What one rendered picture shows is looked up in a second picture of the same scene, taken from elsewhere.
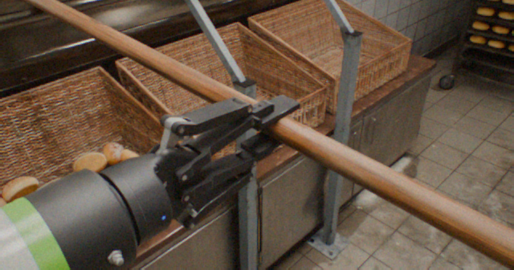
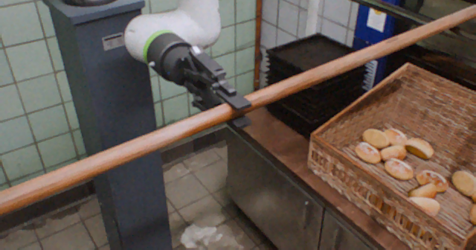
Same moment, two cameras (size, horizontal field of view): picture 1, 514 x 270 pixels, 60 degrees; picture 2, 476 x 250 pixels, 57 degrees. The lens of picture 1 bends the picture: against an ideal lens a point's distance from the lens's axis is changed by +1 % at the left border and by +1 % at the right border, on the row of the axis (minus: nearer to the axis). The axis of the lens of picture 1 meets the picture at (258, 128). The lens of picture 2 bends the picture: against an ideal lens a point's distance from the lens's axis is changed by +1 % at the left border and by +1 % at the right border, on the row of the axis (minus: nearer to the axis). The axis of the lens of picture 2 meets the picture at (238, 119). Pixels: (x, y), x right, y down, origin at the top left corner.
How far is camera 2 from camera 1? 0.86 m
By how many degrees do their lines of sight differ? 80
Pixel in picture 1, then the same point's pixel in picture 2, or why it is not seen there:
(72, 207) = (161, 40)
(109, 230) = (155, 53)
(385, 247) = not seen: outside the picture
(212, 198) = (201, 104)
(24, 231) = (153, 34)
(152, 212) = (166, 66)
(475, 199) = not seen: outside the picture
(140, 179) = (175, 54)
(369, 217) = not seen: outside the picture
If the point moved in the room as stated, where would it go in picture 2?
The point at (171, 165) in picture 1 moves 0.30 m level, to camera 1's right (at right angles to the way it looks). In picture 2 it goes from (187, 64) to (125, 163)
